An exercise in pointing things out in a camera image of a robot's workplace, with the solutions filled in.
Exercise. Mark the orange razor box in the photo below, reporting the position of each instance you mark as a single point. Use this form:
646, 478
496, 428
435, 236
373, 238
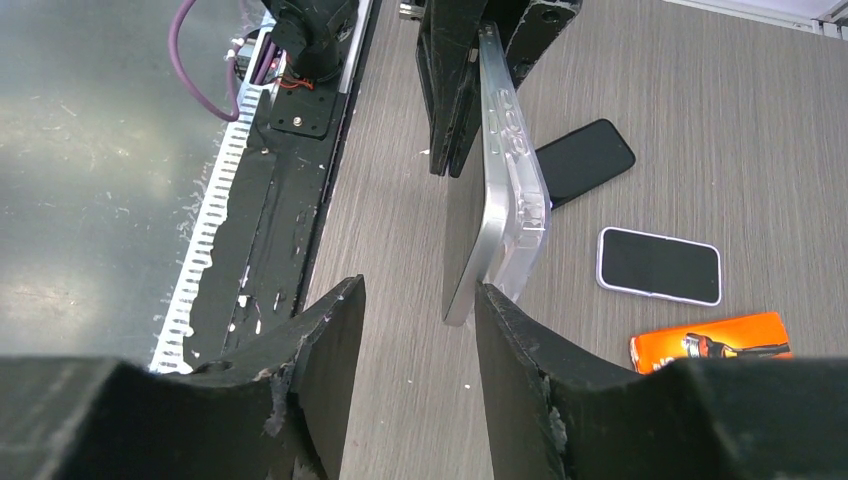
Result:
761, 335

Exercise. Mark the phone in lilac case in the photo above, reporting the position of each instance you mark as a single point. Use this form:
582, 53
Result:
658, 266

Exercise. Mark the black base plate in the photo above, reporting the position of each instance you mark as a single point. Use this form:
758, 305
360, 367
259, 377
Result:
256, 236

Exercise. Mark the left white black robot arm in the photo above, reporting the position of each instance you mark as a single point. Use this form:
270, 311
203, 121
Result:
311, 34

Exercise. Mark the clear phone case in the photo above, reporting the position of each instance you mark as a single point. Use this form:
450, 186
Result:
507, 143

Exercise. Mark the bare black phone left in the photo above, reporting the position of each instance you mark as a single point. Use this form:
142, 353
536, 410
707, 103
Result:
583, 160

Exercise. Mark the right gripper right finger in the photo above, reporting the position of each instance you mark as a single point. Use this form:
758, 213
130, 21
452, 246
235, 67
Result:
556, 411

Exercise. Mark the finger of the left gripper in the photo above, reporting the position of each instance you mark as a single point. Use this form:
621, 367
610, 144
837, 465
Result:
528, 28
450, 81

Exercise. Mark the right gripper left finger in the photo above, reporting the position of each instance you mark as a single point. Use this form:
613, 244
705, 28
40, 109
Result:
276, 408

